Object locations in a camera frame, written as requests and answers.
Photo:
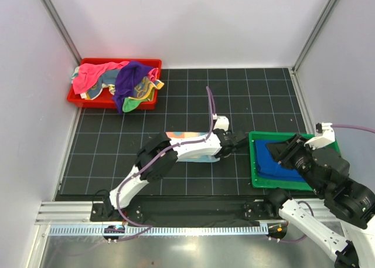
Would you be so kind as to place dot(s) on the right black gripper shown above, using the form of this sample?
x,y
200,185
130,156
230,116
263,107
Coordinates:
x,y
285,151

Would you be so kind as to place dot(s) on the blue towel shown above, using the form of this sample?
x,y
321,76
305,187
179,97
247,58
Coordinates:
x,y
269,169

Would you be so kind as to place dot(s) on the pastel patterned towel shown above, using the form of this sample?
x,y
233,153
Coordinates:
x,y
184,134

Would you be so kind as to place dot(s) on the pink towel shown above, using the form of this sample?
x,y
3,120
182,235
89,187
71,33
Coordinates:
x,y
85,76

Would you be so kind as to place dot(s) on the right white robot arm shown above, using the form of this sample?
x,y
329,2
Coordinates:
x,y
354,206

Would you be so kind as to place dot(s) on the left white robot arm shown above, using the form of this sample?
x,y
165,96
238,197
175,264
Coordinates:
x,y
156,158

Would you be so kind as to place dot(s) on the green plastic bin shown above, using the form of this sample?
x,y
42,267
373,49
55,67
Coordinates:
x,y
259,181

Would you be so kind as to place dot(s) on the yellow patterned towel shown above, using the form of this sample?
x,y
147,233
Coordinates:
x,y
144,90

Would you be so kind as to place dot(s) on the green towel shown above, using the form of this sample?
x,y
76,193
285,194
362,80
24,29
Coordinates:
x,y
130,105

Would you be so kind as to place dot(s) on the purple towel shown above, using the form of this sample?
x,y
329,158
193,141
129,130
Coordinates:
x,y
128,82

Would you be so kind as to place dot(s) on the black grid mat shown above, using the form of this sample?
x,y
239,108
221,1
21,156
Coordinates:
x,y
105,143

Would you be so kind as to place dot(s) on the red plastic bin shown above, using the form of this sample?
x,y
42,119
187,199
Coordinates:
x,y
105,99

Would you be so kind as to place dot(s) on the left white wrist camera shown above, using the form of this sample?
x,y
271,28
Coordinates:
x,y
220,122

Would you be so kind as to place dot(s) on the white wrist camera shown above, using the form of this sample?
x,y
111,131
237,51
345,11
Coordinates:
x,y
220,122
323,134

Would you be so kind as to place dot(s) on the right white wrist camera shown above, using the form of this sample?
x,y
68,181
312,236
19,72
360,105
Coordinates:
x,y
323,134

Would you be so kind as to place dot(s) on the perforated cable duct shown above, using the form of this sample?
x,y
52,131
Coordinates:
x,y
118,231

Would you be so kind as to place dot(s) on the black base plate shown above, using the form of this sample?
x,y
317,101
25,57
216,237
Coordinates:
x,y
204,211

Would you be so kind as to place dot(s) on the right aluminium frame post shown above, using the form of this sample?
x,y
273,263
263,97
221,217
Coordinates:
x,y
328,9

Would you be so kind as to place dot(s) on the aluminium frame post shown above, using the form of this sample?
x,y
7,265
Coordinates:
x,y
328,9
59,24

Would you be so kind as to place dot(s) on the aluminium front rail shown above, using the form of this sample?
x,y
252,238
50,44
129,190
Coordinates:
x,y
80,212

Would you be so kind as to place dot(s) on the left aluminium frame post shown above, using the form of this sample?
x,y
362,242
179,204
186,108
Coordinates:
x,y
59,24

